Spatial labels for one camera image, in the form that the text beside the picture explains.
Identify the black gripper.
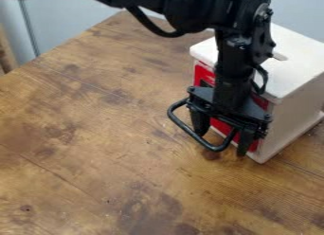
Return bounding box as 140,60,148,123
187,72,272,156

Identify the black metal drawer handle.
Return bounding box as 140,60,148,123
167,98,238,153

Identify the red drawer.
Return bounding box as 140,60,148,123
192,60,271,154

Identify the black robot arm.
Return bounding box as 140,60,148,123
95,0,276,156

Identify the white wooden box cabinet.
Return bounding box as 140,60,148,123
188,23,324,165

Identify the wooden object at left edge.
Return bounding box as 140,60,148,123
0,24,18,75

